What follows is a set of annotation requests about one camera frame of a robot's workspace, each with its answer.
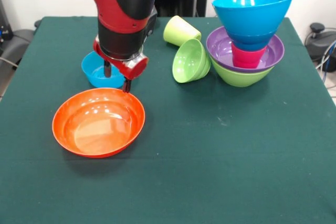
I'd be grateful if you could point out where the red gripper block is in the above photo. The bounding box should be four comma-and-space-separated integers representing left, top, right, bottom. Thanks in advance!
92, 37, 150, 94

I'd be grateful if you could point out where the orange plastic bowl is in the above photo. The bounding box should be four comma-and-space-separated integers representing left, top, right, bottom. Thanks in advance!
51, 87, 146, 159

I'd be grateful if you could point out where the small ribbed green bowl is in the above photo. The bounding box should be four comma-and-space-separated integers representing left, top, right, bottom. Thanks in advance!
172, 38, 212, 84

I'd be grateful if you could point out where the green plastic cup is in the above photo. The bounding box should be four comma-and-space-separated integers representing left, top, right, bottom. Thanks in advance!
163, 15, 202, 47

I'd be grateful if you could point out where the purple plastic bowl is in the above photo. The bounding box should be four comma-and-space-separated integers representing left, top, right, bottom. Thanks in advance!
206, 26, 286, 73

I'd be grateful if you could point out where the red plastic cup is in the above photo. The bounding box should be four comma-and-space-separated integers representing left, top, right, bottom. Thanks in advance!
231, 43, 268, 69

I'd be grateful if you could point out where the dark blue bowl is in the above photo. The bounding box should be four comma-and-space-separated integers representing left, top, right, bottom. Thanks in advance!
226, 30, 277, 52

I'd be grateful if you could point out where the large light blue bowl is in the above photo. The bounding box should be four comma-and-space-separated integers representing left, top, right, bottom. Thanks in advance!
211, 0, 294, 37

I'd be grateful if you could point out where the ribbed light blue bowl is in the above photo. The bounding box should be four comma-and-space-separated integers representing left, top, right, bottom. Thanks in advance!
81, 50, 127, 89

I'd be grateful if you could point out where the black box device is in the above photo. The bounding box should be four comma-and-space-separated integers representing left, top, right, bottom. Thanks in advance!
0, 0, 14, 41

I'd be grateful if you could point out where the large green bowl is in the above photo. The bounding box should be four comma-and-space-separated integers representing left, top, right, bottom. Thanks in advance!
209, 57, 275, 88

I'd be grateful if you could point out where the dark green table cloth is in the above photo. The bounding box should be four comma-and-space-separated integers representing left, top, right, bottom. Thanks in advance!
0, 16, 336, 224

